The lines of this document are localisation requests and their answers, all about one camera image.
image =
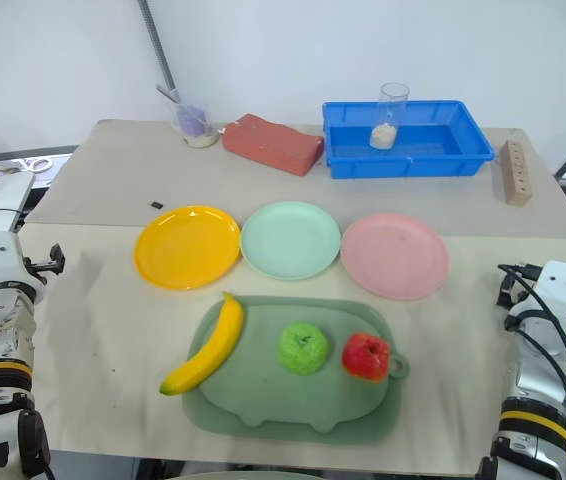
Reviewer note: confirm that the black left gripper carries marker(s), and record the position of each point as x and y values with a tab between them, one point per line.
53	261

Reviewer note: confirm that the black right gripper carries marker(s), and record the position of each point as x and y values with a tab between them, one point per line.
505	297

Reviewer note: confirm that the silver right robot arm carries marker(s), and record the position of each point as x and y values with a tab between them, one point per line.
538	380

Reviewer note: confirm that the pink plastic plate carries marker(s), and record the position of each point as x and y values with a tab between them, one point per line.
394	256

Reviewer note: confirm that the yellow plastic plate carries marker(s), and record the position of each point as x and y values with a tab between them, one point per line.
187	247

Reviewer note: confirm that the mint green plastic plate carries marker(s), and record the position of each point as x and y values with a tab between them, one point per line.
290	240

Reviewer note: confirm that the white box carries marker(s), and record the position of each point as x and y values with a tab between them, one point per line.
8	192

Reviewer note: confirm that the wooden block with holes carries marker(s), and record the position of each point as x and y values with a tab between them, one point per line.
515	172

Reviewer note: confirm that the red apple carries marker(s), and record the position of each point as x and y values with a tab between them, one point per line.
366	357

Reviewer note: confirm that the yellow banana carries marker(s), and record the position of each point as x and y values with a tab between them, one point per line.
218	345

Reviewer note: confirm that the purple object in beaker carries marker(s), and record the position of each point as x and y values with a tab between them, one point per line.
190	120

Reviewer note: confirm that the clear beaker with grains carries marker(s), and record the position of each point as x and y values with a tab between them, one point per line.
198	127

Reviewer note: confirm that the blue plastic bin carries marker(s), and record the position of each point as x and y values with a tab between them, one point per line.
358	155

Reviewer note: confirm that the tall clear glass with grains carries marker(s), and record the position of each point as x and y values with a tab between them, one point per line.
387	125

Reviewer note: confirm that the green apple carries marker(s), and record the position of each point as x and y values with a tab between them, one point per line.
302	348

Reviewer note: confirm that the grey metal pole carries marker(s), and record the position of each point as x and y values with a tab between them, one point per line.
158	47

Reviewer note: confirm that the red brick-shaped sponge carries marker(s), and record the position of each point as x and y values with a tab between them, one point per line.
270	145

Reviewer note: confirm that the green pig-shaped tray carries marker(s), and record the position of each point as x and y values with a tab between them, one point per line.
268	390

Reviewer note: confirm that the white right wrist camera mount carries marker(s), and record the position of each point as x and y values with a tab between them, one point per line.
560	282

